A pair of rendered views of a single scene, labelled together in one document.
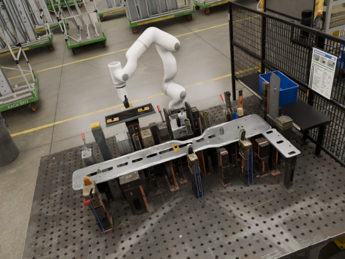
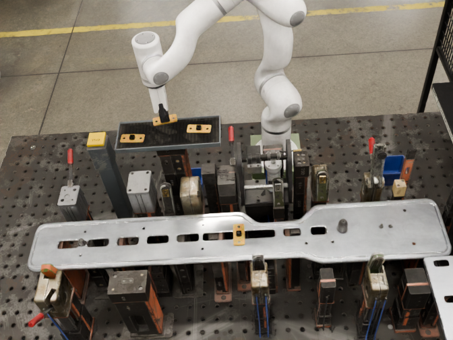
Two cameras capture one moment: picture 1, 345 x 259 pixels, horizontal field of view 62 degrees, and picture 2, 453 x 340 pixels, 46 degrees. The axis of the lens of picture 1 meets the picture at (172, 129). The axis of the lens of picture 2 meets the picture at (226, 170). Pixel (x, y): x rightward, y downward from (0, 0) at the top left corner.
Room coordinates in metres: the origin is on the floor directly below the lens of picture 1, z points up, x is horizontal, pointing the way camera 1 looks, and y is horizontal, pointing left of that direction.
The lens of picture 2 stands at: (0.57, -0.24, 2.48)
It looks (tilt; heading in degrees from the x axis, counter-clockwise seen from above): 49 degrees down; 15
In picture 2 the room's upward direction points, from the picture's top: 7 degrees counter-clockwise
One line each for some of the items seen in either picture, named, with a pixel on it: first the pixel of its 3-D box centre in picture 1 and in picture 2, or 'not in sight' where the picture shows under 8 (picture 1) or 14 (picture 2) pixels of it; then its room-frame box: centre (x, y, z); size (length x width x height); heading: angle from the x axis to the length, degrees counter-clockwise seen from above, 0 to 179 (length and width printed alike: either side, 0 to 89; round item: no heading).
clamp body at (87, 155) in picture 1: (94, 171); (83, 224); (1.59, 0.61, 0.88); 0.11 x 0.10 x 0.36; 10
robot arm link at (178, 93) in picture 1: (176, 97); (280, 107); (2.05, -0.09, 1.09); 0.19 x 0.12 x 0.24; 33
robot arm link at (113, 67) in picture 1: (116, 72); (149, 56); (1.82, 0.29, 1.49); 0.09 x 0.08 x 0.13; 32
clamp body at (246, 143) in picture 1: (245, 161); (370, 303); (1.39, -0.44, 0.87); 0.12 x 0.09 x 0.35; 10
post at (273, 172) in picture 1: (273, 154); (435, 302); (1.43, -0.64, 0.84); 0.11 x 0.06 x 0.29; 10
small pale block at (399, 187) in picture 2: (240, 128); (391, 214); (1.74, -0.51, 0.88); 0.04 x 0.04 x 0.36; 10
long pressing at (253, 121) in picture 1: (173, 149); (232, 237); (1.51, 0.02, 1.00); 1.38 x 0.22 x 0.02; 100
